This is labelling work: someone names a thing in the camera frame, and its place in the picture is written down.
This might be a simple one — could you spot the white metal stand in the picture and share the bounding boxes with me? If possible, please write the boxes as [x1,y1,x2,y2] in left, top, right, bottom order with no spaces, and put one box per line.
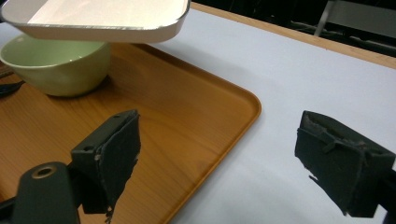
[313,0,396,37]

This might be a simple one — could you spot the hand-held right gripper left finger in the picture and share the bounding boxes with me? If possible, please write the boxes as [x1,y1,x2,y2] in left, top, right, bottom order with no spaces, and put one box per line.
[70,108,142,224]

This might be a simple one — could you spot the green bowl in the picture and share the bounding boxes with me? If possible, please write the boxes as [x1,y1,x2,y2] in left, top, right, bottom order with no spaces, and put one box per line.
[0,33,112,98]

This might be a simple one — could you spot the white table mat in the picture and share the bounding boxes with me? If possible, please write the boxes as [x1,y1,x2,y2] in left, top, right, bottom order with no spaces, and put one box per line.
[151,7,396,224]

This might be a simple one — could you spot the wooden tray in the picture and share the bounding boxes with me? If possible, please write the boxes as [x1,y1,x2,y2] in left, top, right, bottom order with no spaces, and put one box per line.
[0,42,262,224]

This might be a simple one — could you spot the white square plate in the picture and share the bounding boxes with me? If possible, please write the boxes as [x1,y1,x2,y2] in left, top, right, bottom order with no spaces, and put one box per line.
[0,0,191,44]

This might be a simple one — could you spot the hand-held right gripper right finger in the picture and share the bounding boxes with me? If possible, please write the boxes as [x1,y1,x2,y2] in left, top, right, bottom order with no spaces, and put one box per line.
[293,109,396,218]

